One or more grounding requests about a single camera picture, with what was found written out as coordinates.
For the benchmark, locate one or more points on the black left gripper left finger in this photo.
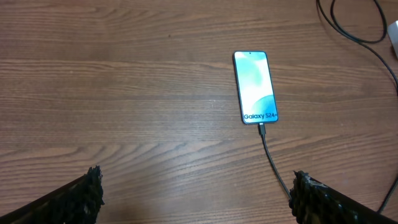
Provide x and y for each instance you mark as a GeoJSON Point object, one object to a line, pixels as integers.
{"type": "Point", "coordinates": [76, 202]}

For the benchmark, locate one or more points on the blue Galaxy smartphone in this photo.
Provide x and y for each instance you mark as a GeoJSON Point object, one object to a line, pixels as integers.
{"type": "Point", "coordinates": [255, 88]}

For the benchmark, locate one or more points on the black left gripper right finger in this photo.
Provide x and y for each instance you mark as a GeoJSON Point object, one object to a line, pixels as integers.
{"type": "Point", "coordinates": [314, 202]}

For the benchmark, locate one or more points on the white power strip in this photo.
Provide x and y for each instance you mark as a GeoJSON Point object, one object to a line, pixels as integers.
{"type": "Point", "coordinates": [392, 31]}

